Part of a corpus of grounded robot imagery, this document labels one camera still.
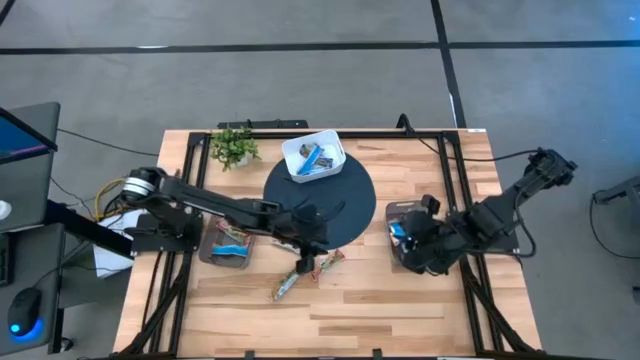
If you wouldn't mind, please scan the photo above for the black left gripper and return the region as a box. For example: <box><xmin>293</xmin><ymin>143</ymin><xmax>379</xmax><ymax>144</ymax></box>
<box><xmin>273</xmin><ymin>202</ymin><xmax>331</xmax><ymax>275</ymax></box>

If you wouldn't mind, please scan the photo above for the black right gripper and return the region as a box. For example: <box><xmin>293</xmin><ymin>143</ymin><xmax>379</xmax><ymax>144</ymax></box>
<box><xmin>402</xmin><ymin>195</ymin><xmax>459</xmax><ymax>275</ymax></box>

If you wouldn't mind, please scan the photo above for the blue orange granola bar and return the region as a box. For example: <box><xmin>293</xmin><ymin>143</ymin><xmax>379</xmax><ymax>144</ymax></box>
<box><xmin>388</xmin><ymin>222</ymin><xmax>407</xmax><ymax>247</ymax></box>
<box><xmin>296</xmin><ymin>144</ymin><xmax>324</xmax><ymax>177</ymax></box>

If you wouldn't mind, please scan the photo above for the green white granola bar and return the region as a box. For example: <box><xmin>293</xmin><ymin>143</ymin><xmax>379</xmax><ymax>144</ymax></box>
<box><xmin>270</xmin><ymin>269</ymin><xmax>301</xmax><ymax>303</ymax></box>

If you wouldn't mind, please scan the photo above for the translucent grey plastic bin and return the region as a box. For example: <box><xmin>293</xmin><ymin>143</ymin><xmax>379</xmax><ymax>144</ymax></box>
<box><xmin>198</xmin><ymin>214</ymin><xmax>256</xmax><ymax>270</ymax></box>
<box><xmin>384</xmin><ymin>199</ymin><xmax>436</xmax><ymax>274</ymax></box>

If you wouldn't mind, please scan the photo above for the round dark blue mat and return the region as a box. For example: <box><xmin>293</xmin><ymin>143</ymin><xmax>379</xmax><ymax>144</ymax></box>
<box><xmin>263</xmin><ymin>149</ymin><xmax>377</xmax><ymax>251</ymax></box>

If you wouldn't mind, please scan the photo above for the white plastic basket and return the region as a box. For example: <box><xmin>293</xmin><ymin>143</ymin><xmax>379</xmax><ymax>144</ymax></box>
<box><xmin>280</xmin><ymin>129</ymin><xmax>347</xmax><ymax>184</ymax></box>

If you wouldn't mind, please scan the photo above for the potted green plant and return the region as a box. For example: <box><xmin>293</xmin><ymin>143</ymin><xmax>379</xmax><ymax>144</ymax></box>
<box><xmin>209</xmin><ymin>127</ymin><xmax>262</xmax><ymax>172</ymax></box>

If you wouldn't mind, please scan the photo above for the white paper sheet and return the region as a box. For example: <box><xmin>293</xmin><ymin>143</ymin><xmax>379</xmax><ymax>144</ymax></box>
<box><xmin>93</xmin><ymin>208</ymin><xmax>146</xmax><ymax>279</ymax></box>

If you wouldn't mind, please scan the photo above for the grey stand leg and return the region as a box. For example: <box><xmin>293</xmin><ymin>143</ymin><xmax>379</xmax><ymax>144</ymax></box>
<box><xmin>592</xmin><ymin>174</ymin><xmax>640</xmax><ymax>206</ymax></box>

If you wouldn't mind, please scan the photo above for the black desk support beam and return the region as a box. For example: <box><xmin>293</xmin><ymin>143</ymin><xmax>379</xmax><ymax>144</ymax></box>
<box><xmin>44</xmin><ymin>199</ymin><xmax>134</xmax><ymax>259</ymax></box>

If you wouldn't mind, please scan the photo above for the grey side desk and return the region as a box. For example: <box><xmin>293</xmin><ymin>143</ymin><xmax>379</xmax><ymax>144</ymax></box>
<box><xmin>0</xmin><ymin>222</ymin><xmax>66</xmax><ymax>357</ymax></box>

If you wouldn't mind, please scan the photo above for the black computer mouse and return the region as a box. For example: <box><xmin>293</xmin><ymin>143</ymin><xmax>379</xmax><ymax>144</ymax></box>
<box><xmin>7</xmin><ymin>287</ymin><xmax>45</xmax><ymax>344</ymax></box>

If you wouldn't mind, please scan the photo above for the monitor screen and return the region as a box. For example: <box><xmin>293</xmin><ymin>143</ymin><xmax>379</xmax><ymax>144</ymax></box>
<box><xmin>0</xmin><ymin>101</ymin><xmax>62</xmax><ymax>234</ymax></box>

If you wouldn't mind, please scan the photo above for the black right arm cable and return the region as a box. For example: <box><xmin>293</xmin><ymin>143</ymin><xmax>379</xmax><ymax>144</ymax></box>
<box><xmin>397</xmin><ymin>113</ymin><xmax>541</xmax><ymax>164</ymax></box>

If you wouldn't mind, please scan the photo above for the black table frame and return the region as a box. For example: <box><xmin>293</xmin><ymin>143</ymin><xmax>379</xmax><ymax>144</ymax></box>
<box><xmin>114</xmin><ymin>130</ymin><xmax>546</xmax><ymax>360</ymax></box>

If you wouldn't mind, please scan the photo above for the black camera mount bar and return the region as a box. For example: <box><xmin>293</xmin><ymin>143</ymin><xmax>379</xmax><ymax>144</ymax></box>
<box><xmin>217</xmin><ymin>118</ymin><xmax>310</xmax><ymax>130</ymax></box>

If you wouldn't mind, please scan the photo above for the yellow cable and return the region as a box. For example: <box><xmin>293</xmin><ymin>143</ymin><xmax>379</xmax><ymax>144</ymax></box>
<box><xmin>94</xmin><ymin>177</ymin><xmax>126</xmax><ymax>221</ymax></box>

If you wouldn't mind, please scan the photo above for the black floor cable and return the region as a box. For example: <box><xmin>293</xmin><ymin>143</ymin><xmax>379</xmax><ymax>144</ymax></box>
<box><xmin>57</xmin><ymin>128</ymin><xmax>161</xmax><ymax>157</ymax></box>

